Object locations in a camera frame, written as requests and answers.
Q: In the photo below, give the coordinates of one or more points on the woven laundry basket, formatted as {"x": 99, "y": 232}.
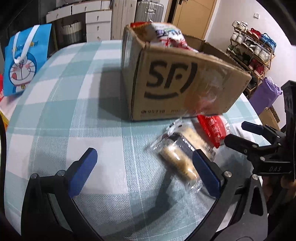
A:
{"x": 72, "y": 33}

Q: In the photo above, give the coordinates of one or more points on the white noodle snack bag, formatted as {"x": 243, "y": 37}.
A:
{"x": 161, "y": 34}

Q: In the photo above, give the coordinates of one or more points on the red white snack packet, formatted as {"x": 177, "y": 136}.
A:
{"x": 215, "y": 127}

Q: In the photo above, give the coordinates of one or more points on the clear cracker pack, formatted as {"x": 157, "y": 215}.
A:
{"x": 176, "y": 146}

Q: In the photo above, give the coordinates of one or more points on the silver hard suitcase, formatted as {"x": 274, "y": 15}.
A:
{"x": 149, "y": 11}

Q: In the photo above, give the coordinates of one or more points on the white drawer desk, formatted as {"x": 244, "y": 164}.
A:
{"x": 95, "y": 18}

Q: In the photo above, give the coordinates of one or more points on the SF Express cardboard box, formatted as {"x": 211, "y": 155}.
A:
{"x": 164, "y": 83}

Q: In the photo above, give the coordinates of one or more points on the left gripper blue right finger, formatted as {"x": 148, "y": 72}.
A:
{"x": 209, "y": 172}

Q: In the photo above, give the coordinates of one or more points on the wooden door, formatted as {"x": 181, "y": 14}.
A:
{"x": 192, "y": 17}

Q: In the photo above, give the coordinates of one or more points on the purple plastic bag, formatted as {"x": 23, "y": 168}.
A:
{"x": 265, "y": 95}

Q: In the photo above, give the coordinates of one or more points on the person's right hand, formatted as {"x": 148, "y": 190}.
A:
{"x": 270, "y": 183}

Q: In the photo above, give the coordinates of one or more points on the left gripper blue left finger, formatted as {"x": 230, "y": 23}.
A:
{"x": 79, "y": 171}

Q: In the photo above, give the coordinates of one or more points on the blue Doraemon gift bag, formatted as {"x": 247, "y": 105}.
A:
{"x": 25, "y": 54}

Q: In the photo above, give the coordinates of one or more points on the wooden shoe rack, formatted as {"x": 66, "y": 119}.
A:
{"x": 253, "y": 51}

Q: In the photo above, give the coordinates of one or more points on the beige hard suitcase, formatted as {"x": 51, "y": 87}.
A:
{"x": 123, "y": 13}

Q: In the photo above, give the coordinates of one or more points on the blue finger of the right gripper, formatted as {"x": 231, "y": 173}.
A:
{"x": 252, "y": 127}
{"x": 239, "y": 144}

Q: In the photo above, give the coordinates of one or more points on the plaid teal tablecloth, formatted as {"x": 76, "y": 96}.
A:
{"x": 76, "y": 101}

